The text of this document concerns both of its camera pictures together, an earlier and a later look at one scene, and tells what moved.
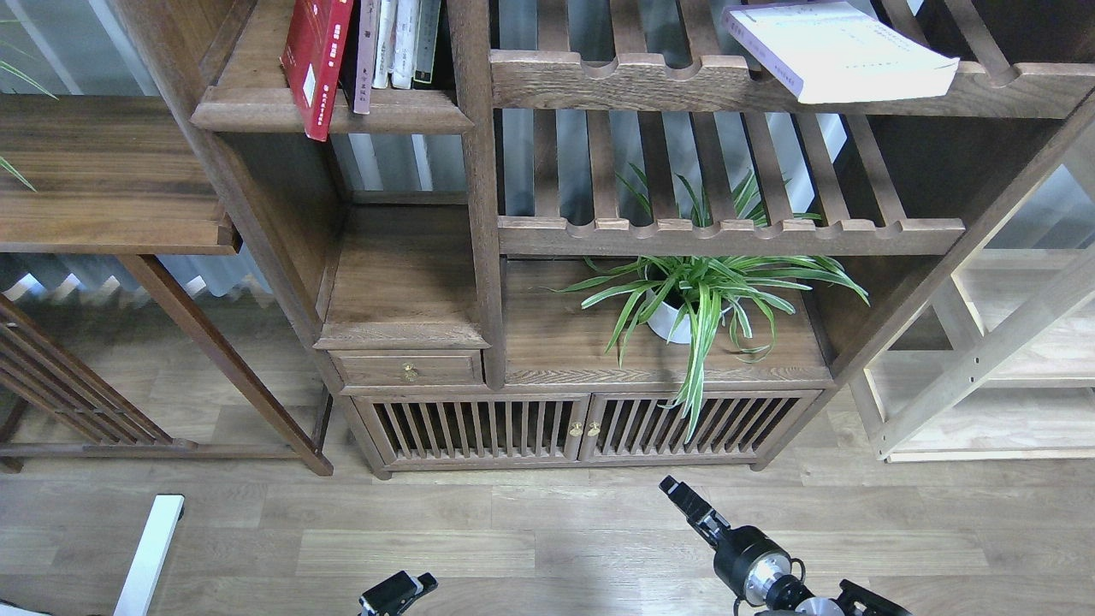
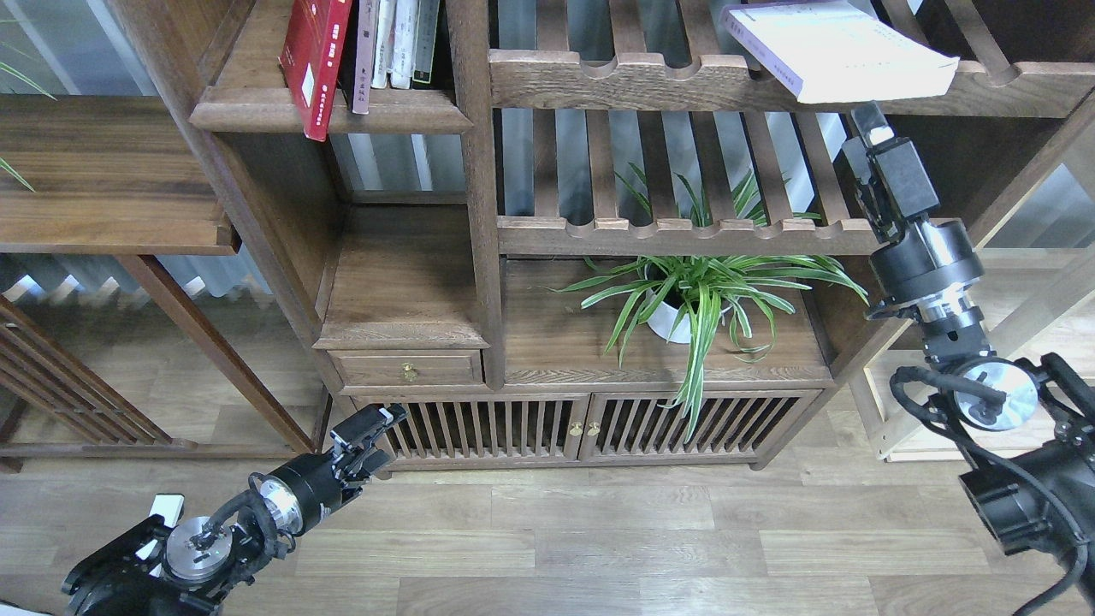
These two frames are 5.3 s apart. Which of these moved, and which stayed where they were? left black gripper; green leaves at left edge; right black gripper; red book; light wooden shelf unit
Moved: right black gripper; left black gripper
Stayed: red book; light wooden shelf unit; green leaves at left edge
